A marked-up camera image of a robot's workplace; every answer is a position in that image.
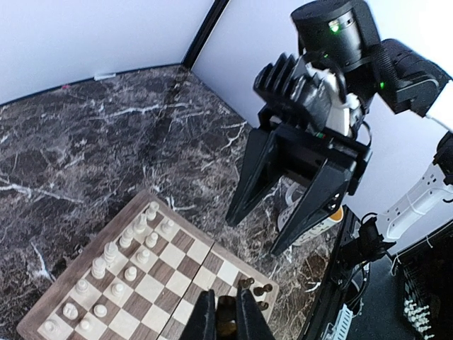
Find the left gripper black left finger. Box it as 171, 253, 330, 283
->
180, 290, 217, 340

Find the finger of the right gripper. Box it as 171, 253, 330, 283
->
270, 161, 349, 256
226, 129, 282, 227

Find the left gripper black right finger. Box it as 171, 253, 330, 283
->
236, 288, 275, 340

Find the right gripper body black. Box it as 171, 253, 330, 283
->
258, 106, 372, 195

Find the dark chess king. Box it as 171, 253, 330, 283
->
215, 295, 237, 339

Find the patterned mug yellow inside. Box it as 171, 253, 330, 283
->
277, 182, 346, 247

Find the dark chess pawn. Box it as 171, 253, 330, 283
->
238, 278, 255, 289
253, 283, 273, 296

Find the wooden chess board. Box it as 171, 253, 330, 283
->
17, 191, 280, 339

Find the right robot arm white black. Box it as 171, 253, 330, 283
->
226, 1, 452, 255

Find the white chess pawn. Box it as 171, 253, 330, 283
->
145, 232, 159, 249
124, 266, 138, 282
111, 283, 125, 298
136, 249, 151, 264
161, 219, 175, 234

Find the white chess rook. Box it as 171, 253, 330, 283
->
145, 201, 160, 221

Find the white chess bishop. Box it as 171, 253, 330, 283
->
119, 227, 134, 249

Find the white chess knight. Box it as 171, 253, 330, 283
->
133, 213, 148, 234

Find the white chess queen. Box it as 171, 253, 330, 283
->
91, 257, 107, 279

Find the white chess king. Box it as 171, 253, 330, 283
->
102, 242, 119, 266

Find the right black frame post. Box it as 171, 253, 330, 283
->
182, 0, 229, 69

